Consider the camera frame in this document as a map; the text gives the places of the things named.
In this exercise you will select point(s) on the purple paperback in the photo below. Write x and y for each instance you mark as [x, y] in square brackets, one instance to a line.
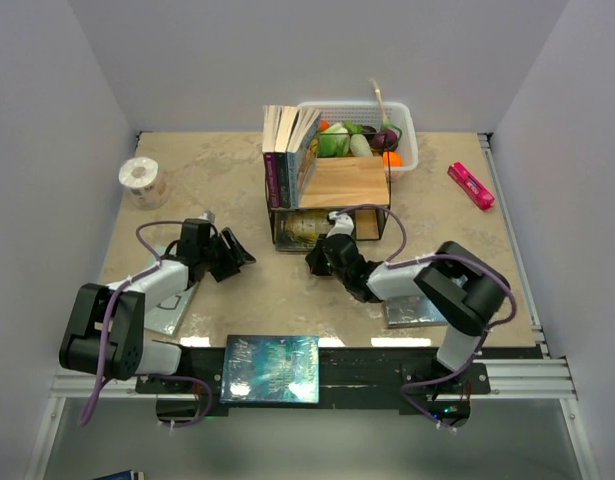
[301, 151]

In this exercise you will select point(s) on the wooden shelf with wire frame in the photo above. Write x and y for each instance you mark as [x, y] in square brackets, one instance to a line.
[337, 183]

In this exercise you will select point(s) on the green lettuce toy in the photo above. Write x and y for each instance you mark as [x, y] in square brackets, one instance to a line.
[334, 141]

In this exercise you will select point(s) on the pale Gatsby book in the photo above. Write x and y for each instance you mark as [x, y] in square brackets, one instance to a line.
[167, 297]

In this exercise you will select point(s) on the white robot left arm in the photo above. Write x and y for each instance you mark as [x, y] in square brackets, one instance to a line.
[105, 330]

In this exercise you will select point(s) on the large orange fruit toy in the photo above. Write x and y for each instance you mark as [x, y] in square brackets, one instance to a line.
[391, 160]

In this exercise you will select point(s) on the white radish toy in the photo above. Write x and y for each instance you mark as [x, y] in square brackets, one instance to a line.
[359, 146]

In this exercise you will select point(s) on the pink rectangular box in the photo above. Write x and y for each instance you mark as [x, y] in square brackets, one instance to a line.
[474, 189]

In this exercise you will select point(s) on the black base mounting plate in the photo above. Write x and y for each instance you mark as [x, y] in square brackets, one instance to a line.
[319, 378]

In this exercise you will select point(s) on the Little Women book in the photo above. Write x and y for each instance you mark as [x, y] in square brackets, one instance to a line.
[287, 120]

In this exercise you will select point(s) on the toilet paper roll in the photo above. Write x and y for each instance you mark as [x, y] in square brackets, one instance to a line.
[144, 182]

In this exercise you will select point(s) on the purple onion toy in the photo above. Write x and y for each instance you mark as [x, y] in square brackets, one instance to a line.
[387, 138]

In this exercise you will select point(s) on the dark Wuthering Heights book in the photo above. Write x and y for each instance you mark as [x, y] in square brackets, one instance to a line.
[412, 312]

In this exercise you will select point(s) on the purple Treehouse paperback book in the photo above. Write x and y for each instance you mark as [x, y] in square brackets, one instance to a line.
[272, 115]

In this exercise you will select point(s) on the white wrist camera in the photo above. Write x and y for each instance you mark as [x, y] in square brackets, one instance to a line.
[208, 216]
[342, 223]

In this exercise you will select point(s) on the aluminium frame rail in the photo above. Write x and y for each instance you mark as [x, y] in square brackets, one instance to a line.
[510, 434]

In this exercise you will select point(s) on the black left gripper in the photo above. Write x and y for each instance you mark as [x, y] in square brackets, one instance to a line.
[235, 257]

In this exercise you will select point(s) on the blue book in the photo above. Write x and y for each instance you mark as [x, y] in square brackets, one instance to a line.
[270, 369]

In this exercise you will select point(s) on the dark eggplant toy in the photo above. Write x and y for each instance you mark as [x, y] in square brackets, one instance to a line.
[368, 131]

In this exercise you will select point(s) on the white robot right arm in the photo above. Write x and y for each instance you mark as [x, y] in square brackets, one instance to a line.
[462, 288]

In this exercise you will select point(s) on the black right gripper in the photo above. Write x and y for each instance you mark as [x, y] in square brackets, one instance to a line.
[314, 258]

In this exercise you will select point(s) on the small orange pumpkin toy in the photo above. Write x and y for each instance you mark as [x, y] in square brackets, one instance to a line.
[324, 125]

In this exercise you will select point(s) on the green yellow fantasy book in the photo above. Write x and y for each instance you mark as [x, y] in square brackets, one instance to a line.
[299, 230]

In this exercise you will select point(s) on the white plastic basket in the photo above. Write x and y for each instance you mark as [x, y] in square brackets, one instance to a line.
[367, 114]

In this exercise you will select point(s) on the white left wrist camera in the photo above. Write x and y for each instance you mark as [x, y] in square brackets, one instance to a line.
[208, 216]

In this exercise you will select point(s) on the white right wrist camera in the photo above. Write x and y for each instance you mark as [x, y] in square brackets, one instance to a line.
[342, 223]

